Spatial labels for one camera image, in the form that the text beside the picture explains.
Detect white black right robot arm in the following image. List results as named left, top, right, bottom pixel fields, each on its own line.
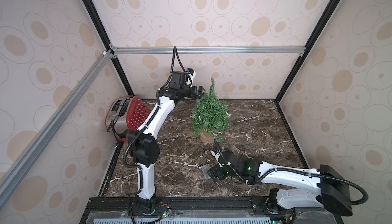
left=208, top=146, right=369, bottom=216

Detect black toaster power cord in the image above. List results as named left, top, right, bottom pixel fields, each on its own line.
left=106, top=113, right=129, bottom=142

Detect black left corner frame post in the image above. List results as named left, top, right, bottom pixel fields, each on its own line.
left=81, top=0, right=134, bottom=96

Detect black corner frame post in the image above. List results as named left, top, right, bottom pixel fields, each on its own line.
left=81, top=0, right=134, bottom=96
left=275, top=0, right=341, bottom=104

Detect clear string light with bulbs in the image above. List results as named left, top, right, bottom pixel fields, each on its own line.
left=214, top=111, right=231, bottom=141

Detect aluminium left wall rail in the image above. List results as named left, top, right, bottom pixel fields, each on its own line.
left=1, top=50, right=113, bottom=208

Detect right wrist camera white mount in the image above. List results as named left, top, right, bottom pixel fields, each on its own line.
left=211, top=147, right=227, bottom=167

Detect red polka dot toaster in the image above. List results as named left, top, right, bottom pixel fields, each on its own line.
left=106, top=96, right=151, bottom=139

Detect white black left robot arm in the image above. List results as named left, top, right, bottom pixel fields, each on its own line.
left=122, top=46, right=205, bottom=214

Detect small green christmas tree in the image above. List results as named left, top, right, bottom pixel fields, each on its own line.
left=191, top=78, right=229, bottom=143

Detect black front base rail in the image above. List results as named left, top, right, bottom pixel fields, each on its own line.
left=80, top=196, right=343, bottom=224

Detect horizontal aluminium back rail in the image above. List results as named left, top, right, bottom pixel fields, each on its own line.
left=112, top=46, right=306, bottom=55

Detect clear plastic battery box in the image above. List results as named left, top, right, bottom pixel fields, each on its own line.
left=201, top=164, right=212, bottom=181

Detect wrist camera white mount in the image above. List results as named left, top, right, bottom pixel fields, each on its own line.
left=186, top=68, right=196, bottom=88
left=211, top=147, right=227, bottom=167

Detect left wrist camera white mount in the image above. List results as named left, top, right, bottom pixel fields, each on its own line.
left=186, top=68, right=196, bottom=88

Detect black right corner frame post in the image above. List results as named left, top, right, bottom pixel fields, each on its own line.
left=275, top=0, right=341, bottom=104

